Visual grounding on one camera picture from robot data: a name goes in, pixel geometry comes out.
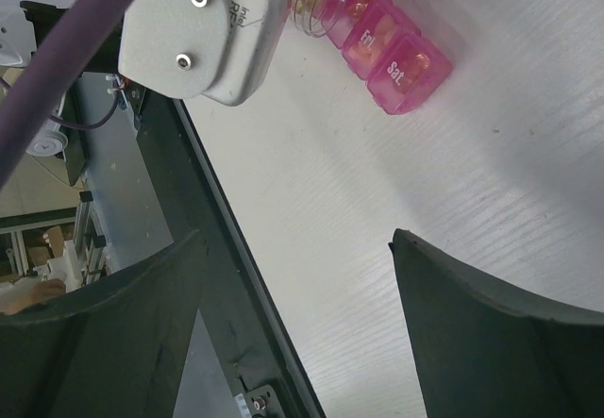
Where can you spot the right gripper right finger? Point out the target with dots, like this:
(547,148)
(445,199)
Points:
(483,347)

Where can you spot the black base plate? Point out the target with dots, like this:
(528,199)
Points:
(246,334)

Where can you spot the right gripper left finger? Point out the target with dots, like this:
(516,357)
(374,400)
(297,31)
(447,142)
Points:
(115,348)

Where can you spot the pink weekly pill organizer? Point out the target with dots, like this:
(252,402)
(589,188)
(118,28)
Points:
(385,49)

